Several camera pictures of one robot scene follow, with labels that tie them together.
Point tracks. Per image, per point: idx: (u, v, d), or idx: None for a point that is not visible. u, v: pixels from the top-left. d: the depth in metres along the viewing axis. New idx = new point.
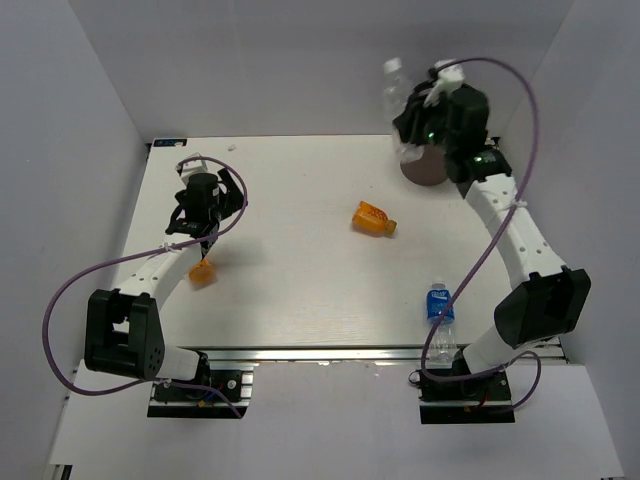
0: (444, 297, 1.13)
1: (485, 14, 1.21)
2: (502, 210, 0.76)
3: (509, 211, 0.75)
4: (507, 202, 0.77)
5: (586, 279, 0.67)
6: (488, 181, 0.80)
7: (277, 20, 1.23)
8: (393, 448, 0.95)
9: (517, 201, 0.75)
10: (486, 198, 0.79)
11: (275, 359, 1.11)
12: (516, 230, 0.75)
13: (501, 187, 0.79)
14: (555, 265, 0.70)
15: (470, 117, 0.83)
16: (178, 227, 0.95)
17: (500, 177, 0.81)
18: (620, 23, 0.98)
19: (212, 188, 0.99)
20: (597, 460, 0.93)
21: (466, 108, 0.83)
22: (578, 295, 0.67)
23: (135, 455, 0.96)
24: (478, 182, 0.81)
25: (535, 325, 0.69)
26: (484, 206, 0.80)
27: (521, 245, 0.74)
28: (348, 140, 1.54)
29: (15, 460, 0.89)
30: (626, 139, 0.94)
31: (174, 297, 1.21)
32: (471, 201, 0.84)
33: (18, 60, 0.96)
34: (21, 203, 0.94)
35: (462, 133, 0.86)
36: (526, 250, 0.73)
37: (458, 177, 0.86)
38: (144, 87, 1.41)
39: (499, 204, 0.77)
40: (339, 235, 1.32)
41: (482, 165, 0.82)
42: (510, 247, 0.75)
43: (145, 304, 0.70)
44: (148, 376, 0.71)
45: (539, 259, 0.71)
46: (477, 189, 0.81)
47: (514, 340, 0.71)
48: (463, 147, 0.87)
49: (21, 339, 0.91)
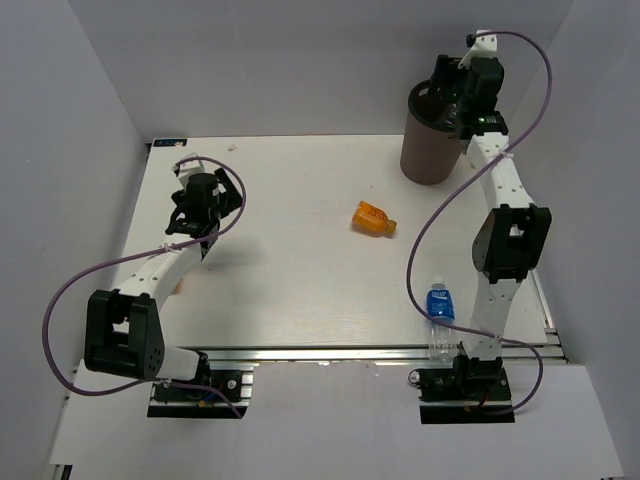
0: (444, 297, 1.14)
1: (486, 14, 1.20)
2: (489, 156, 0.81)
3: (495, 158, 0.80)
4: (496, 151, 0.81)
5: (547, 215, 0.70)
6: (484, 135, 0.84)
7: (277, 20, 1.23)
8: (393, 449, 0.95)
9: (504, 152, 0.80)
10: (479, 146, 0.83)
11: (275, 359, 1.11)
12: (497, 172, 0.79)
13: (494, 141, 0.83)
14: (524, 202, 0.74)
15: (483, 84, 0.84)
16: (178, 227, 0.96)
17: (496, 134, 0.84)
18: (621, 22, 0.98)
19: (212, 188, 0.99)
20: (597, 461, 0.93)
21: (481, 74, 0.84)
22: (540, 227, 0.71)
23: (135, 454, 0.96)
24: (477, 136, 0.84)
25: (499, 252, 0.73)
26: (478, 156, 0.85)
27: (499, 184, 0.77)
28: (348, 139, 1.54)
29: (15, 460, 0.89)
30: (626, 139, 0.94)
31: (174, 296, 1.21)
32: (469, 152, 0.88)
33: (18, 62, 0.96)
34: (21, 203, 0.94)
35: (474, 97, 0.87)
36: (502, 189, 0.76)
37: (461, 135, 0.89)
38: (144, 87, 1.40)
39: (488, 153, 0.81)
40: (339, 235, 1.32)
41: (484, 125, 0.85)
42: (491, 187, 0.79)
43: (145, 304, 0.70)
44: (148, 376, 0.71)
45: (511, 197, 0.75)
46: (475, 141, 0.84)
47: (482, 266, 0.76)
48: (473, 108, 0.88)
49: (21, 339, 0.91)
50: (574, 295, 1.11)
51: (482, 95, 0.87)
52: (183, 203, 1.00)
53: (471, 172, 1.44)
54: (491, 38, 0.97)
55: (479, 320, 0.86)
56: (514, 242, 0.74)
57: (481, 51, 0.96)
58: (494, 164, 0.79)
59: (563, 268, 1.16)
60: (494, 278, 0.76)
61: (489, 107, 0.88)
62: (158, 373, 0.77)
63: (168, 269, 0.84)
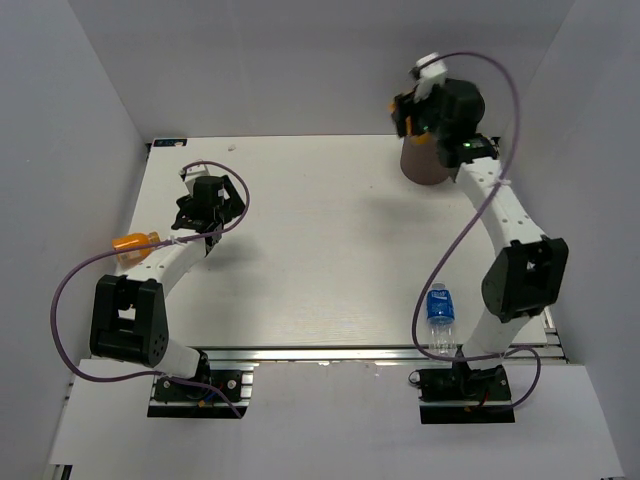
0: (444, 297, 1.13)
1: (486, 14, 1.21)
2: (487, 187, 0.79)
3: (493, 188, 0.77)
4: (491, 181, 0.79)
5: (564, 249, 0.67)
6: (475, 162, 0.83)
7: (277, 20, 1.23)
8: (393, 450, 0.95)
9: (500, 180, 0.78)
10: (472, 174, 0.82)
11: (274, 359, 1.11)
12: (500, 205, 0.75)
13: (486, 169, 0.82)
14: (535, 234, 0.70)
15: (461, 107, 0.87)
16: (183, 224, 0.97)
17: (485, 160, 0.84)
18: (621, 22, 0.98)
19: (218, 189, 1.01)
20: (598, 461, 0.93)
21: (458, 98, 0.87)
22: (555, 263, 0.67)
23: (135, 454, 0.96)
24: (465, 163, 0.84)
25: (518, 298, 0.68)
26: (472, 187, 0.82)
27: (504, 217, 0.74)
28: (348, 139, 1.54)
29: (15, 460, 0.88)
30: (625, 139, 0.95)
31: (174, 290, 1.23)
32: (461, 180, 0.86)
33: (17, 60, 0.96)
34: (21, 203, 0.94)
35: (453, 121, 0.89)
36: (508, 222, 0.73)
37: (447, 162, 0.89)
38: (144, 87, 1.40)
39: (484, 182, 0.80)
40: (340, 234, 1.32)
41: (471, 149, 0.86)
42: (493, 220, 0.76)
43: (152, 289, 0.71)
44: (152, 363, 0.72)
45: (520, 229, 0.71)
46: (465, 170, 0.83)
47: (497, 309, 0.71)
48: (455, 135, 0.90)
49: (21, 339, 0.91)
50: (574, 295, 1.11)
51: (461, 118, 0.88)
52: (188, 204, 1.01)
53: None
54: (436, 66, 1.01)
55: (483, 344, 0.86)
56: (528, 281, 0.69)
57: (433, 79, 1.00)
58: (493, 197, 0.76)
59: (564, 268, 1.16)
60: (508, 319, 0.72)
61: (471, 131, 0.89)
62: (161, 360, 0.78)
63: (175, 258, 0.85)
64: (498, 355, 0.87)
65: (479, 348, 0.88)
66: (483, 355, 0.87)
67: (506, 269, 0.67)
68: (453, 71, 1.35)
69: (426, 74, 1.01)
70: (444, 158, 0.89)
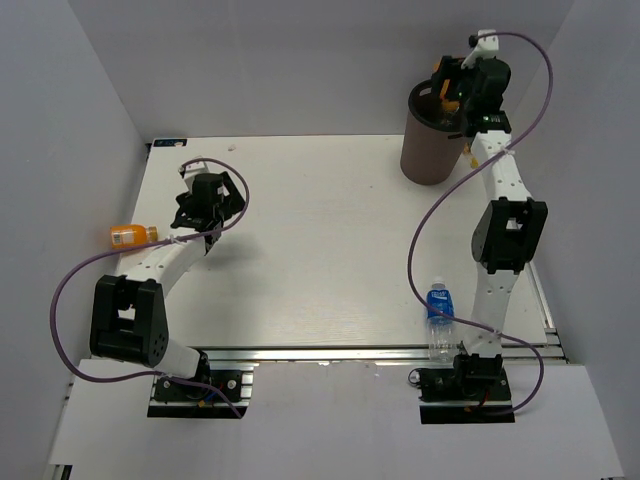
0: (444, 297, 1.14)
1: (486, 14, 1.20)
2: (492, 151, 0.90)
3: (497, 153, 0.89)
4: (498, 149, 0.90)
5: (545, 210, 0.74)
6: (488, 133, 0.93)
7: (277, 20, 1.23)
8: (393, 450, 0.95)
9: (506, 148, 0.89)
10: (483, 143, 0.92)
11: (275, 359, 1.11)
12: (499, 170, 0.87)
13: (496, 139, 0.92)
14: (521, 196, 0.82)
15: (487, 86, 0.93)
16: (182, 223, 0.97)
17: (499, 132, 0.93)
18: (621, 22, 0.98)
19: (217, 187, 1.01)
20: (598, 461, 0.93)
21: (487, 76, 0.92)
22: (534, 221, 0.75)
23: (135, 454, 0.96)
24: (482, 132, 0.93)
25: (496, 247, 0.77)
26: (481, 152, 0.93)
27: (499, 179, 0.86)
28: (348, 140, 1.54)
29: (15, 460, 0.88)
30: (625, 139, 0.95)
31: (174, 289, 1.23)
32: (474, 148, 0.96)
33: (17, 61, 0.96)
34: (21, 203, 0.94)
35: (480, 97, 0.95)
36: (501, 183, 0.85)
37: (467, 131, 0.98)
38: (144, 87, 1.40)
39: (491, 149, 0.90)
40: (339, 234, 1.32)
41: (489, 123, 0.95)
42: (491, 182, 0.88)
43: (151, 289, 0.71)
44: (152, 363, 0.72)
45: (509, 190, 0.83)
46: (478, 138, 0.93)
47: (480, 257, 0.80)
48: (479, 109, 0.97)
49: (20, 339, 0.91)
50: (574, 295, 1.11)
51: (488, 95, 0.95)
52: (188, 202, 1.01)
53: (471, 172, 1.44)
54: (493, 38, 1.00)
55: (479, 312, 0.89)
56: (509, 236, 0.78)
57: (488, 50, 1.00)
58: (495, 160, 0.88)
59: (564, 268, 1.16)
60: (492, 270, 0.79)
61: (493, 108, 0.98)
62: (161, 360, 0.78)
63: (174, 257, 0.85)
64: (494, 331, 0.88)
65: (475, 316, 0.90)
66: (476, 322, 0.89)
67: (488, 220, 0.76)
68: None
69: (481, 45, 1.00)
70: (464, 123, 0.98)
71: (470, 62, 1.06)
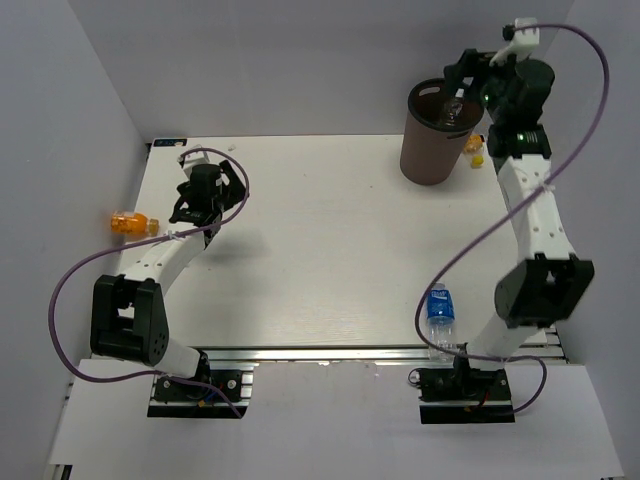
0: (444, 297, 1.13)
1: (486, 14, 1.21)
2: (528, 189, 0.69)
3: (534, 191, 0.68)
4: (535, 183, 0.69)
5: (592, 272, 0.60)
6: (521, 159, 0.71)
7: (276, 20, 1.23)
8: (393, 450, 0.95)
9: (545, 184, 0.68)
10: (515, 172, 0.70)
11: (275, 359, 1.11)
12: (535, 211, 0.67)
13: (533, 168, 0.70)
14: (566, 250, 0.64)
15: (527, 97, 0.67)
16: (182, 217, 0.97)
17: (536, 159, 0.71)
18: (620, 22, 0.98)
19: (216, 179, 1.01)
20: (598, 461, 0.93)
21: (526, 82, 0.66)
22: (577, 284, 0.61)
23: (135, 454, 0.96)
24: (514, 158, 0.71)
25: (526, 308, 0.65)
26: (511, 182, 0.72)
27: (535, 225, 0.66)
28: (348, 140, 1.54)
29: (16, 461, 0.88)
30: (625, 139, 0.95)
31: (174, 286, 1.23)
32: (501, 176, 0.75)
33: (18, 61, 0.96)
34: (21, 203, 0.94)
35: (515, 109, 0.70)
36: (539, 232, 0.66)
37: (495, 151, 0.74)
38: (144, 87, 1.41)
39: (526, 184, 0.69)
40: (339, 234, 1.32)
41: (525, 145, 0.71)
42: (525, 226, 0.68)
43: (150, 289, 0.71)
44: (152, 362, 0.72)
45: (549, 244, 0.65)
46: (511, 166, 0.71)
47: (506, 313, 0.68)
48: (513, 123, 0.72)
49: (20, 340, 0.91)
50: None
51: (526, 106, 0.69)
52: (187, 193, 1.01)
53: (471, 172, 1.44)
54: (534, 31, 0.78)
55: (486, 345, 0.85)
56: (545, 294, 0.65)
57: (522, 46, 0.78)
58: (532, 200, 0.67)
59: None
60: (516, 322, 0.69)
61: (530, 122, 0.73)
62: (162, 359, 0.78)
63: (173, 255, 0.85)
64: (500, 359, 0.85)
65: (482, 348, 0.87)
66: (484, 355, 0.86)
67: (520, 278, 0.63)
68: None
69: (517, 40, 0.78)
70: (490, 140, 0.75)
71: (501, 58, 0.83)
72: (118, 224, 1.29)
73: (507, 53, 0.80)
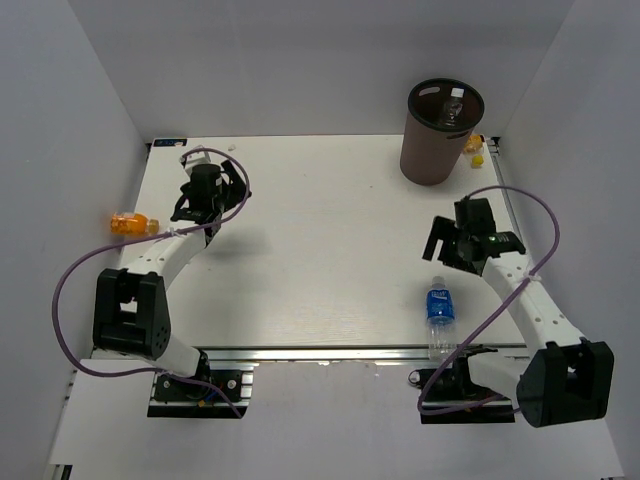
0: (444, 297, 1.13)
1: (486, 14, 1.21)
2: (514, 282, 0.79)
3: (522, 282, 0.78)
4: (520, 275, 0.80)
5: (608, 352, 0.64)
6: (500, 257, 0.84)
7: (277, 19, 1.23)
8: (393, 450, 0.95)
9: (530, 275, 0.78)
10: (500, 269, 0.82)
11: (274, 359, 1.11)
12: (531, 302, 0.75)
13: (515, 262, 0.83)
14: (573, 335, 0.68)
15: (473, 210, 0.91)
16: (182, 215, 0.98)
17: (513, 254, 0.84)
18: (620, 23, 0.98)
19: (215, 178, 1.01)
20: (598, 461, 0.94)
21: (468, 203, 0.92)
22: (600, 367, 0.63)
23: (135, 455, 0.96)
24: (493, 257, 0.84)
25: (558, 405, 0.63)
26: (499, 279, 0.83)
27: (537, 315, 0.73)
28: (348, 140, 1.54)
29: (16, 460, 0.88)
30: (626, 139, 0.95)
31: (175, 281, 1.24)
32: (487, 276, 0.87)
33: (17, 60, 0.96)
34: (20, 202, 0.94)
35: (472, 225, 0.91)
36: (542, 321, 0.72)
37: (475, 257, 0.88)
38: (144, 87, 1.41)
39: (512, 277, 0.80)
40: (339, 234, 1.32)
41: (497, 243, 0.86)
42: (525, 317, 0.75)
43: (153, 282, 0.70)
44: (155, 355, 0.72)
45: (556, 331, 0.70)
46: (492, 263, 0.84)
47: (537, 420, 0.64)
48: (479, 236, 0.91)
49: (20, 340, 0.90)
50: (574, 295, 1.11)
51: (479, 220, 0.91)
52: (188, 192, 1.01)
53: (471, 172, 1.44)
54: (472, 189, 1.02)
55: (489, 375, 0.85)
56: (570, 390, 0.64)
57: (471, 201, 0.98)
58: (522, 290, 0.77)
59: (563, 268, 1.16)
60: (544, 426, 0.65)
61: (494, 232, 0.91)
62: (164, 352, 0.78)
63: (175, 250, 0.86)
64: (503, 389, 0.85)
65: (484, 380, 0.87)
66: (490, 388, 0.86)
67: (543, 374, 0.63)
68: (453, 71, 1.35)
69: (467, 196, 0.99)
70: (470, 256, 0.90)
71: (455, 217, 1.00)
72: (119, 225, 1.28)
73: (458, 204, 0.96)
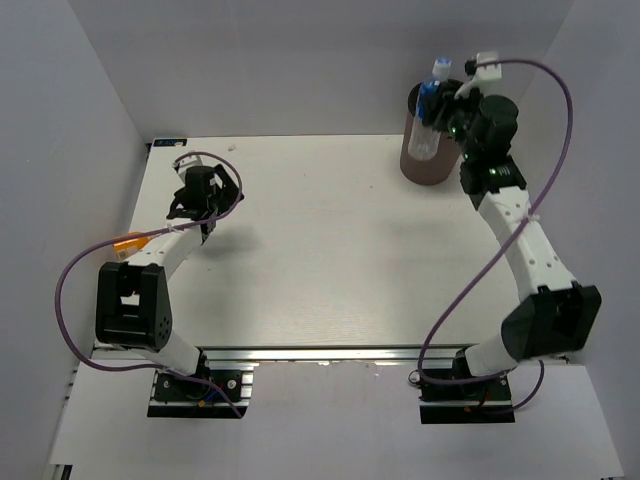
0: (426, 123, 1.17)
1: (485, 14, 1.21)
2: (513, 221, 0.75)
3: (520, 224, 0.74)
4: (519, 215, 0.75)
5: (596, 296, 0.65)
6: (500, 191, 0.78)
7: (277, 20, 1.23)
8: (393, 449, 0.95)
9: (528, 215, 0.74)
10: (496, 204, 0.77)
11: (274, 359, 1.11)
12: (527, 244, 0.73)
13: (513, 200, 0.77)
14: (565, 280, 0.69)
15: (495, 131, 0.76)
16: (179, 214, 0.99)
17: (511, 190, 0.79)
18: (621, 23, 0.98)
19: (209, 178, 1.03)
20: (598, 461, 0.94)
21: (492, 119, 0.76)
22: (587, 311, 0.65)
23: (135, 454, 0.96)
24: (492, 194, 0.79)
25: (540, 345, 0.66)
26: (496, 217, 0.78)
27: (531, 258, 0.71)
28: (348, 140, 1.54)
29: (16, 460, 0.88)
30: (627, 139, 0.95)
31: (174, 280, 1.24)
32: (483, 211, 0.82)
33: (17, 61, 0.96)
34: (20, 203, 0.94)
35: (483, 147, 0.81)
36: (535, 263, 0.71)
37: (471, 188, 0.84)
38: (144, 87, 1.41)
39: (510, 216, 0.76)
40: (339, 234, 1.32)
41: (497, 179, 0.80)
42: (519, 259, 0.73)
43: (155, 273, 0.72)
44: (158, 346, 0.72)
45: (549, 274, 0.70)
46: (489, 200, 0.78)
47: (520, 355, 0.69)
48: (481, 159, 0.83)
49: (19, 340, 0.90)
50: None
51: (494, 142, 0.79)
52: (183, 193, 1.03)
53: None
54: (494, 66, 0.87)
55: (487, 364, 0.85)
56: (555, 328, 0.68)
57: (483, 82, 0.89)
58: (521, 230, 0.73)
59: None
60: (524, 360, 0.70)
61: (498, 154, 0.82)
62: (165, 346, 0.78)
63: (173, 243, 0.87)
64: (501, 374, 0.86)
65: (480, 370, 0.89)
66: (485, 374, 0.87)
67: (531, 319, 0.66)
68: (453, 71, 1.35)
69: (479, 76, 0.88)
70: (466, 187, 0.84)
71: (465, 91, 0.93)
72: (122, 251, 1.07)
73: (471, 86, 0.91)
